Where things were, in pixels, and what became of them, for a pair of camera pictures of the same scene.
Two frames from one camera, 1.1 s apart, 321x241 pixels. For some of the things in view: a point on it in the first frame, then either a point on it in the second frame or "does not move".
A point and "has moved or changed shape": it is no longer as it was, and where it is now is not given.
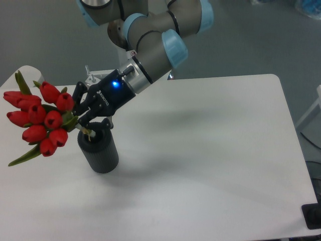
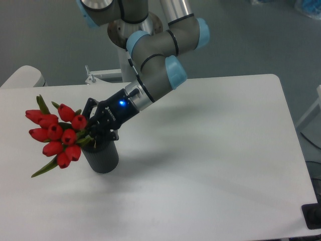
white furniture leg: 311,109 does not move
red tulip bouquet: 47,115 has moved or changed shape
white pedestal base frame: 94,76 does not move
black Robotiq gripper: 104,98 to 112,113
